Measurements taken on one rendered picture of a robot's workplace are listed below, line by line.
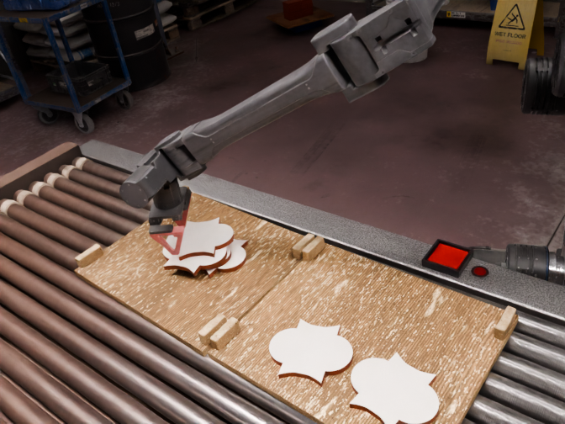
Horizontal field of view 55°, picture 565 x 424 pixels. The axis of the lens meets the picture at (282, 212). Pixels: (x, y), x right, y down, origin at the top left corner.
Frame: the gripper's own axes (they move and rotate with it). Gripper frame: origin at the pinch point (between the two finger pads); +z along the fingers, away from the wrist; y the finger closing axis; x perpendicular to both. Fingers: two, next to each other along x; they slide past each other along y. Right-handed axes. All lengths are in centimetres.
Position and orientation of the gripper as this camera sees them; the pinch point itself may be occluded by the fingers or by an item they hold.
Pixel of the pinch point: (177, 236)
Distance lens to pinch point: 117.5
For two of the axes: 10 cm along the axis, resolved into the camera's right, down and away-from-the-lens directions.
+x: 9.9, -0.9, -0.5
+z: 1.0, 8.1, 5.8
